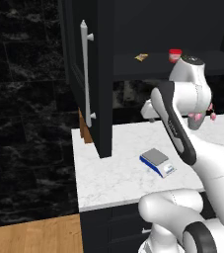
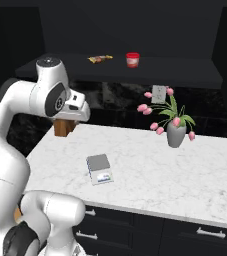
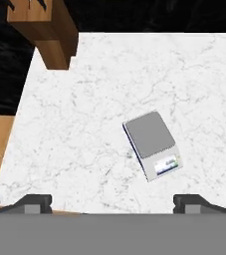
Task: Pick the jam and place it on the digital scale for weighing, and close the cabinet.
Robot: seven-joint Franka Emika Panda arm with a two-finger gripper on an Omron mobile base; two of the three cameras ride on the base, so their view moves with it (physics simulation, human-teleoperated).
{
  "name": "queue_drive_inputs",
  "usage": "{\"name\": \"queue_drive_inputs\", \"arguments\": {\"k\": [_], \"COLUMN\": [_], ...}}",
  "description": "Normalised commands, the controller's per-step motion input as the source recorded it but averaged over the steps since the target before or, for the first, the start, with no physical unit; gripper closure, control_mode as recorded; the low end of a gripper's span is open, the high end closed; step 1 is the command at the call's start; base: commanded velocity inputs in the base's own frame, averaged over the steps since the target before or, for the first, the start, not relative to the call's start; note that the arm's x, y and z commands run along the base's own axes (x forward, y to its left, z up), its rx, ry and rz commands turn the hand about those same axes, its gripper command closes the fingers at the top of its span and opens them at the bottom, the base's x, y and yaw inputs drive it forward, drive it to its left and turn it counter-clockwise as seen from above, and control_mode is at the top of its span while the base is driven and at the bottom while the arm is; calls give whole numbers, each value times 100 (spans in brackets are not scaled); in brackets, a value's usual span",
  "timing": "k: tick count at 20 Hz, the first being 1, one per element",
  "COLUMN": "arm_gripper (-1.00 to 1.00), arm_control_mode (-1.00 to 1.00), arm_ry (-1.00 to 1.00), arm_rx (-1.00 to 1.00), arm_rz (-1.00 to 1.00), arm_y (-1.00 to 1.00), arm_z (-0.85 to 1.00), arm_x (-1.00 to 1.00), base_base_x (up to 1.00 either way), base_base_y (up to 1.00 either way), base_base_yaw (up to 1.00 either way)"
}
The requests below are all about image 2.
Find grey vase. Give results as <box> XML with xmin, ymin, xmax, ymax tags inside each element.
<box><xmin>166</xmin><ymin>121</ymin><xmax>188</xmax><ymax>149</ymax></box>

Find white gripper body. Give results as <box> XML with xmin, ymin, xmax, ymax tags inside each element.
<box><xmin>64</xmin><ymin>100</ymin><xmax>92</xmax><ymax>123</ymax></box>

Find yellow brown wrapped snack bar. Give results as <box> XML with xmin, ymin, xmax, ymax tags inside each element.
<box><xmin>87</xmin><ymin>54</ymin><xmax>114</xmax><ymax>65</ymax></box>

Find brown wooden block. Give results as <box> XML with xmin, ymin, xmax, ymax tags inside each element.
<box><xmin>53</xmin><ymin>118</ymin><xmax>78</xmax><ymax>138</ymax></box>

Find silver drawer handle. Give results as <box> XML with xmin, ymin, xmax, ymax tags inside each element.
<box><xmin>75</xmin><ymin>230</ymin><xmax>99</xmax><ymax>241</ymax></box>
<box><xmin>196</xmin><ymin>226</ymin><xmax>227</xmax><ymax>240</ymax></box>
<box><xmin>84</xmin><ymin>208</ymin><xmax>97</xmax><ymax>217</ymax></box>

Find dark open wall cabinet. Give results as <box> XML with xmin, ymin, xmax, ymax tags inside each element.
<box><xmin>14</xmin><ymin>0</ymin><xmax>225</xmax><ymax>90</ymax></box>

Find pink tulip bunch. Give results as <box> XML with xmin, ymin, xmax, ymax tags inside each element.
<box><xmin>136</xmin><ymin>87</ymin><xmax>197</xmax><ymax>142</ymax></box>

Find white wall socket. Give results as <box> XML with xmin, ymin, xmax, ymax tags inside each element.
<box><xmin>151</xmin><ymin>84</ymin><xmax>167</xmax><ymax>105</ymax></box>

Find red jam jar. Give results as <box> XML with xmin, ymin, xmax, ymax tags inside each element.
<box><xmin>125</xmin><ymin>51</ymin><xmax>141</xmax><ymax>69</ymax></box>

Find dark drawer front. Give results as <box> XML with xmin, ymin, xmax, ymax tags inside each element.
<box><xmin>83</xmin><ymin>204</ymin><xmax>135</xmax><ymax>228</ymax></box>
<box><xmin>72</xmin><ymin>222</ymin><xmax>133</xmax><ymax>254</ymax></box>
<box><xmin>161</xmin><ymin>218</ymin><xmax>227</xmax><ymax>249</ymax></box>

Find grey digital scale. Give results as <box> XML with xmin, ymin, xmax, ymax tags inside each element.
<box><xmin>85</xmin><ymin>153</ymin><xmax>115</xmax><ymax>186</ymax></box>

